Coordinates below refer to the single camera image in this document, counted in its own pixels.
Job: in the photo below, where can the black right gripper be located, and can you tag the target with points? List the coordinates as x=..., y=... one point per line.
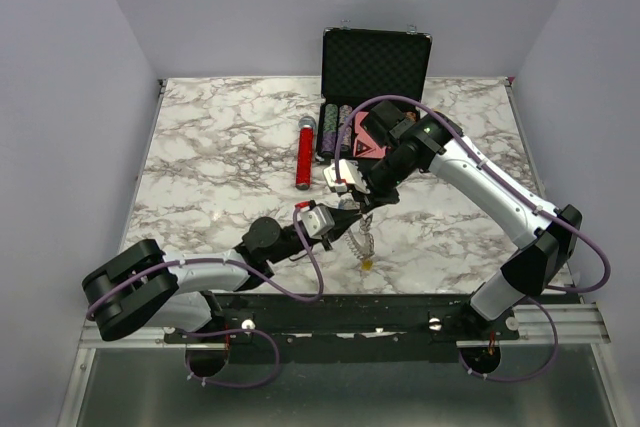
x=375, y=198

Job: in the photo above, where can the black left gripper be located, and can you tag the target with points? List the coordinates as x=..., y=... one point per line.
x=342, y=219

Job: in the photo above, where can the round metal keyring disc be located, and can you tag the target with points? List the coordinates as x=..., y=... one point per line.
x=361, y=240

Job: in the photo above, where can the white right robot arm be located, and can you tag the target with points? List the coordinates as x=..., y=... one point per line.
x=543, y=234

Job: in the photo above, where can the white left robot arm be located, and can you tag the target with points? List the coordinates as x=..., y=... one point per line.
x=144, y=286

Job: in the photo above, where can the loose pink playing cards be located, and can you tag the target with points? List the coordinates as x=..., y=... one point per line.
x=377, y=152

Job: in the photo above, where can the black triangular all-in button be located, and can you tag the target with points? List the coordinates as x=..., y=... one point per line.
x=361, y=149

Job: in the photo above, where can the orange blue lower chip stack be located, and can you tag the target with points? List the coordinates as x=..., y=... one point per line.
x=345, y=140

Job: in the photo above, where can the orange blue chip stack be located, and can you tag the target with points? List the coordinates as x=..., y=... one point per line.
x=345, y=140
x=343, y=114

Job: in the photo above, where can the purple chip stack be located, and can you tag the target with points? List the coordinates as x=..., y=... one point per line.
x=328, y=143

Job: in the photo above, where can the pink playing card deck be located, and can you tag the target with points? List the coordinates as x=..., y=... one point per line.
x=358, y=120

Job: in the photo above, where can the red glitter microphone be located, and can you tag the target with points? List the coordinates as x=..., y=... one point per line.
x=307, y=127

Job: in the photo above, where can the green blue chip stack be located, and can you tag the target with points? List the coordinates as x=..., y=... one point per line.
x=330, y=120

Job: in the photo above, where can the black poker chip case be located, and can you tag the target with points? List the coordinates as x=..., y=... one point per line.
x=359, y=64

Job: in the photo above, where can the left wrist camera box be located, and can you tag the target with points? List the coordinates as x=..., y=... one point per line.
x=317, y=221

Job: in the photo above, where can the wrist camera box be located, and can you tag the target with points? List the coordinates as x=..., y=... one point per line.
x=317, y=221
x=344, y=177

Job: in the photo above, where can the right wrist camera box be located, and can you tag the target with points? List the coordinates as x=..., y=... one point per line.
x=344, y=177

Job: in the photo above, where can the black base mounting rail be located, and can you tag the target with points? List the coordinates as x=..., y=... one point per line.
x=344, y=328

